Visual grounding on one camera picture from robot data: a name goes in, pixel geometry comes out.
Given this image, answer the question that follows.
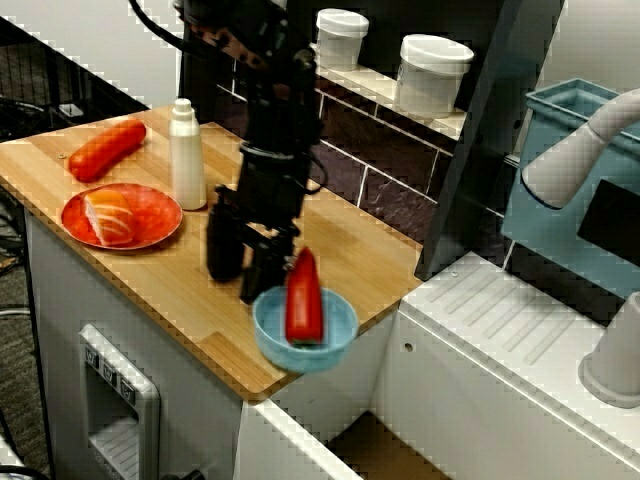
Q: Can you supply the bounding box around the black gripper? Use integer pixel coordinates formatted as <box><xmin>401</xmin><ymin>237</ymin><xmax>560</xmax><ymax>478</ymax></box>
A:
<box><xmin>205</xmin><ymin>144</ymin><xmax>324</xmax><ymax>305</ymax></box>

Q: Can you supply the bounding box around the red toy pepper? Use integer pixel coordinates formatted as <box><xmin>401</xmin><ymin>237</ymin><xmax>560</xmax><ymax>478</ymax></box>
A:
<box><xmin>284</xmin><ymin>247</ymin><xmax>325</xmax><ymax>347</ymax></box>

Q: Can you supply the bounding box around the light blue bowl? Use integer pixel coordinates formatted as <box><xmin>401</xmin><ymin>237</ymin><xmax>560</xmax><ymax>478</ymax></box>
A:
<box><xmin>252</xmin><ymin>286</ymin><xmax>360</xmax><ymax>375</ymax></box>

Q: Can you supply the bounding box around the white toy kitchen sink unit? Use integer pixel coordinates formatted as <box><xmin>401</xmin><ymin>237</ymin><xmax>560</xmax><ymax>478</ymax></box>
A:
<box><xmin>23</xmin><ymin>209</ymin><xmax>640</xmax><ymax>480</ymax></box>

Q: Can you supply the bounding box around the red plate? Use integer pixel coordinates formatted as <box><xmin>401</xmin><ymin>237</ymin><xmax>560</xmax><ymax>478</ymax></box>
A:
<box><xmin>60</xmin><ymin>183</ymin><xmax>184</xmax><ymax>251</ymax></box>

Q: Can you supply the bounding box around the white plastic bottle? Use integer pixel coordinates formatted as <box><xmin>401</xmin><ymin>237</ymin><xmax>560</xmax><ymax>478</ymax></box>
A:
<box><xmin>168</xmin><ymin>97</ymin><xmax>208</xmax><ymax>211</ymax></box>

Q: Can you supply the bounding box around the toy salmon sushi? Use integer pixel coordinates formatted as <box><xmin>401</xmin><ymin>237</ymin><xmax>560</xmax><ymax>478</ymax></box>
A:
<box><xmin>82</xmin><ymin>189</ymin><xmax>137</xmax><ymax>247</ymax></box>

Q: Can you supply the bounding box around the red toy sausage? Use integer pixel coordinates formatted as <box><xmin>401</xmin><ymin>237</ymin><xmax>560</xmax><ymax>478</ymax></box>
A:
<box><xmin>68</xmin><ymin>118</ymin><xmax>148</xmax><ymax>183</ymax></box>

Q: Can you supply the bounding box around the grey dispenser panel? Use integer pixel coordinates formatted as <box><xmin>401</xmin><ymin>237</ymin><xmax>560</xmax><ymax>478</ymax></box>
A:
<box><xmin>78</xmin><ymin>323</ymin><xmax>162</xmax><ymax>480</ymax></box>

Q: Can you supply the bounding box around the white plastic jar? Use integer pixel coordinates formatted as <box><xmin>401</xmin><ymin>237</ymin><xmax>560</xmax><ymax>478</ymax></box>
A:
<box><xmin>396</xmin><ymin>33</ymin><xmax>475</xmax><ymax>119</ymax></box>
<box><xmin>315</xmin><ymin>8</ymin><xmax>371</xmax><ymax>72</ymax></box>

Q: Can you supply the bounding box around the dark tiled shelf hutch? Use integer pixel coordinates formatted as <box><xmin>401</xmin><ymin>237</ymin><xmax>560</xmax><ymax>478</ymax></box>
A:
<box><xmin>177</xmin><ymin>0</ymin><xmax>569</xmax><ymax>281</ymax></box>

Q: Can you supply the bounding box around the blue plastic bin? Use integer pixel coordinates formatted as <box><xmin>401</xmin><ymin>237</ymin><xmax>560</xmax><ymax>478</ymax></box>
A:
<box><xmin>501</xmin><ymin>77</ymin><xmax>640</xmax><ymax>301</ymax></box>

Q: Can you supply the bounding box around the white toy faucet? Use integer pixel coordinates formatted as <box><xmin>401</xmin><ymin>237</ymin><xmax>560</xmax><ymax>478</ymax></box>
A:
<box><xmin>520</xmin><ymin>87</ymin><xmax>640</xmax><ymax>407</ymax></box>

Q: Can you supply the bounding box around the black gripper servo cable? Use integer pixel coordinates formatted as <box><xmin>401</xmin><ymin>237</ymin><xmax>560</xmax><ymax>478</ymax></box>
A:
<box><xmin>298</xmin><ymin>149</ymin><xmax>329</xmax><ymax>197</ymax></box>

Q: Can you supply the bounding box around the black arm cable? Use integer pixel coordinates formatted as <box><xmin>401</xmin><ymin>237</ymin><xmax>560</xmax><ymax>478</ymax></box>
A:
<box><xmin>127</xmin><ymin>0</ymin><xmax>236</xmax><ymax>59</ymax></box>

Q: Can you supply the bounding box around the black wire mesh fence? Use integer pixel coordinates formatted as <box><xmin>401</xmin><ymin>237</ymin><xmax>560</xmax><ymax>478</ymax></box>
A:
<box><xmin>0</xmin><ymin>14</ymin><xmax>151</xmax><ymax>146</ymax></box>

